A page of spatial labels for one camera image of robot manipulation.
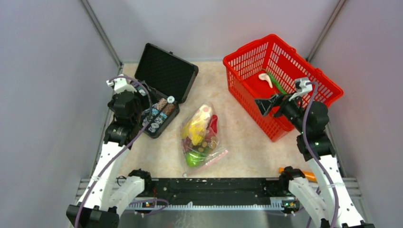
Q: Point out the white dealer chip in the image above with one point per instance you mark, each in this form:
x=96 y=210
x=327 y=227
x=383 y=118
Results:
x=170 y=99

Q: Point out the clear zip top bag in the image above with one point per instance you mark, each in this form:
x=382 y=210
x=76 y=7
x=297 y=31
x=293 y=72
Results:
x=212 y=158

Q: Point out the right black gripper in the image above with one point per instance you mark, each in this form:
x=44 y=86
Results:
x=277 y=99

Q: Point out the red toy grape bunch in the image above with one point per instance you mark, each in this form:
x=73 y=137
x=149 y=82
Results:
x=187 y=145

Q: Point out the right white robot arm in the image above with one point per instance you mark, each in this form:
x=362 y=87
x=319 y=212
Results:
x=331 y=205

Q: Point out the black poker chip case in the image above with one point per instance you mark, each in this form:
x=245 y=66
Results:
x=169 y=75

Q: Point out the green toy chili pepper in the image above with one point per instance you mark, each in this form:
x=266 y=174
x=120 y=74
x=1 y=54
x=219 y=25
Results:
x=275 y=82

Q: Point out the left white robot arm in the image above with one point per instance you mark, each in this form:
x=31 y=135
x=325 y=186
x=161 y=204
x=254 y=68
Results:
x=100 y=206

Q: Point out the green toy apple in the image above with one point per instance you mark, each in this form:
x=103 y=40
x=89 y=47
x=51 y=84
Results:
x=194 y=159

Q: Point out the brown toy grape bunch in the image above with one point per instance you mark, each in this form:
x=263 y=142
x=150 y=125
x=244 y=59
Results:
x=208 y=145

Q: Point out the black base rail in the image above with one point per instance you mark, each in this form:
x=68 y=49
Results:
x=215 y=192

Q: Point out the yellow toy cabbage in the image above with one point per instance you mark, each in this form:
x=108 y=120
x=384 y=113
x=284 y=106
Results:
x=195 y=128

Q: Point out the red toy chili pepper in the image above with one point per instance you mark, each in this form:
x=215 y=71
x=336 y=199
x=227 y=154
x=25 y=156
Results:
x=214 y=124

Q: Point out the red plastic basket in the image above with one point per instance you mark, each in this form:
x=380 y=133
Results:
x=272 y=54

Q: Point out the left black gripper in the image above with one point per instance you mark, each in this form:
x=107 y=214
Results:
x=114 y=96

